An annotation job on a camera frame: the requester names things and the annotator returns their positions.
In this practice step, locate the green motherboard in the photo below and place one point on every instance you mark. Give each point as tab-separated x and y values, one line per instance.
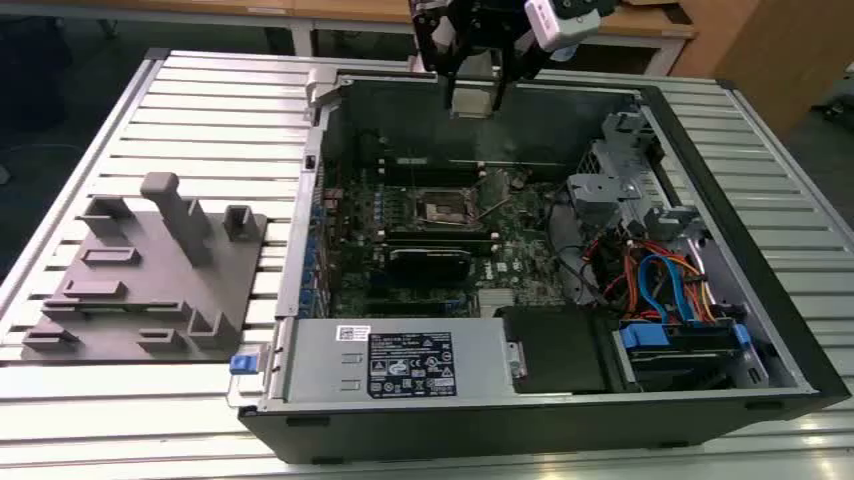
527	250

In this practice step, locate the blue case latch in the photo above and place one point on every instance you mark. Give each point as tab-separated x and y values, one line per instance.
242	365

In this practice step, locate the grey metal drive cage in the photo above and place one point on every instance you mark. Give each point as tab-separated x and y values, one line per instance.
590	187

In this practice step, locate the CPU socket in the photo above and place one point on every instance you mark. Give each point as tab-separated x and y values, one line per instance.
442	205

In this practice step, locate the small silver heat sink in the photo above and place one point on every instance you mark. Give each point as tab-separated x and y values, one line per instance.
495	297

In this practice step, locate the black graphics card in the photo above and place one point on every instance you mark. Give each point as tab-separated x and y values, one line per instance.
430	265

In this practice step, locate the grey parts rack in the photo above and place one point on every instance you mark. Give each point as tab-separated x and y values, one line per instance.
161	280

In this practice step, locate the black open PC case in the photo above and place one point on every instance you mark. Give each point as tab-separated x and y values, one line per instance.
467	435

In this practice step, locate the silver CPU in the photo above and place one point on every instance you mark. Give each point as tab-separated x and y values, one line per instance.
475	102

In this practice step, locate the grey case latch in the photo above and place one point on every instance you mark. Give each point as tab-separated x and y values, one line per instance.
321	85

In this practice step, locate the wooden cabinet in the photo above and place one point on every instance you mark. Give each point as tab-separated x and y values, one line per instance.
788	60

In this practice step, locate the metal locking lever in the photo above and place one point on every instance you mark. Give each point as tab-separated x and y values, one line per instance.
495	208

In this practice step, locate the labelled black RAM stick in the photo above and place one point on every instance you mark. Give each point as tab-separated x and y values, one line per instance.
414	161

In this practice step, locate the black plastic shroud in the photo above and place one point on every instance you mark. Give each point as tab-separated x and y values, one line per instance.
561	350

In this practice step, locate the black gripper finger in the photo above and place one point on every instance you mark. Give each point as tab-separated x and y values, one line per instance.
453	90
503	85

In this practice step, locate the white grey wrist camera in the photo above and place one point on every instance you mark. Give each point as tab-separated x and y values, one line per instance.
568	25

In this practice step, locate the hard disk in blue carrier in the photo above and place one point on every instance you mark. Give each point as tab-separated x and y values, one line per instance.
674	360

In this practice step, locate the wooden desk white legs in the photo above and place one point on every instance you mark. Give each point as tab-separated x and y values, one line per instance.
634	27

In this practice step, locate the silver power supply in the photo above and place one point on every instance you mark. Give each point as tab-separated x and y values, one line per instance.
321	365

